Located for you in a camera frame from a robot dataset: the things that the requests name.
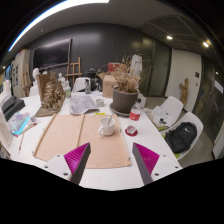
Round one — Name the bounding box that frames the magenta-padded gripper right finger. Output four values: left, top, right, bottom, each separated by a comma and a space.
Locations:
131, 142, 184, 186

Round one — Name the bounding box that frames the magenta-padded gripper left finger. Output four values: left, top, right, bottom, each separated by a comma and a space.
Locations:
41, 142, 92, 186

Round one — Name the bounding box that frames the clear red-labelled drink bottle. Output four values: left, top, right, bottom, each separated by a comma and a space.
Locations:
125, 97, 143, 136

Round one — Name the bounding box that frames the flat round red coaster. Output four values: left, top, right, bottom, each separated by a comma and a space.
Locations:
124, 127, 139, 137

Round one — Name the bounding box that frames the black backpack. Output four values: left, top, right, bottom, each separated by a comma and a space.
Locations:
165, 121, 198, 154

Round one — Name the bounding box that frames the white mug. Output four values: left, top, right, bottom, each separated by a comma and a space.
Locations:
98, 116, 117, 137

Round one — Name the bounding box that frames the stack of papers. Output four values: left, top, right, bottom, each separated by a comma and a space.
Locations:
148, 105, 173, 126

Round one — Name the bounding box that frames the open printed magazine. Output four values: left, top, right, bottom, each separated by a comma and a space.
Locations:
68, 94, 100, 115

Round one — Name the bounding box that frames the grey plant saucer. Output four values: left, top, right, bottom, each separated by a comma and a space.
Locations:
109, 102, 132, 118

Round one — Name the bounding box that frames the red pencil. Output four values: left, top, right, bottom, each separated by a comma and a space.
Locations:
18, 133, 25, 155

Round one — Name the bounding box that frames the white plinth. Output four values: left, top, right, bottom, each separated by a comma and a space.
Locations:
137, 93, 147, 109

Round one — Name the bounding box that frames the white chair with green cushion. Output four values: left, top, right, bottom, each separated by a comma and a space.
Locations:
159, 111, 204, 161
146, 95, 185, 129

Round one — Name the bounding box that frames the dried plant in grey pot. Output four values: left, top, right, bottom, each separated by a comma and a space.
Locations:
112, 53, 144, 114

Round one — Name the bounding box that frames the golden relief sculpture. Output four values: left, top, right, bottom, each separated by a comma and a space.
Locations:
34, 72, 67, 118

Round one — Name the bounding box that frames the colourful book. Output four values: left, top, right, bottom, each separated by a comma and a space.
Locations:
6, 111, 32, 138

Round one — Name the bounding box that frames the white bottle with green label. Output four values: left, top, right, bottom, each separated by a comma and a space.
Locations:
65, 79, 72, 99

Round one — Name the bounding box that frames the grey spray bottle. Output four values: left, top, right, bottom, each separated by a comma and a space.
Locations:
84, 78, 92, 95

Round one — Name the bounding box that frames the plain white chair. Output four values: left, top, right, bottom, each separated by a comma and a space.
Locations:
72, 77, 92, 93

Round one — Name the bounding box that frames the wooden figure sculpture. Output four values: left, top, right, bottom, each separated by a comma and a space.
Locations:
178, 77, 190, 107

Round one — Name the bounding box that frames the cardboard box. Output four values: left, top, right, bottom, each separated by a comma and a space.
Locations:
98, 72, 118, 99

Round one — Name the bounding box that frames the white plaster figurine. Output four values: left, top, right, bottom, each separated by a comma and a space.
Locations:
57, 72, 67, 88

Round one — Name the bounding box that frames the black box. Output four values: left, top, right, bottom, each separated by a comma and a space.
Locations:
1, 95, 26, 122

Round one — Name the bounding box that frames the wooden easel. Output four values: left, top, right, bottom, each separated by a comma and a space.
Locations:
64, 56, 83, 83

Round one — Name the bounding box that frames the white plaster bust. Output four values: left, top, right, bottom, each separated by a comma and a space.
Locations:
31, 67, 41, 88

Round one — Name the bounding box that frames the tall white plaster statue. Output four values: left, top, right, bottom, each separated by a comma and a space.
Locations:
129, 53, 144, 79

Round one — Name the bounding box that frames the red box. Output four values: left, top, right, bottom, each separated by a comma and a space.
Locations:
107, 62, 121, 73

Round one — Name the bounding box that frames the white cabinet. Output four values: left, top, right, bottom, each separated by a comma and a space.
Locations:
11, 49, 32, 98

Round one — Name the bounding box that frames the long ceiling strip light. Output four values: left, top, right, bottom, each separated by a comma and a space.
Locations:
8, 0, 110, 53

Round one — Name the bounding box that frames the dark wall screen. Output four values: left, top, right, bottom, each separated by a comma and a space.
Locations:
32, 38, 73, 71

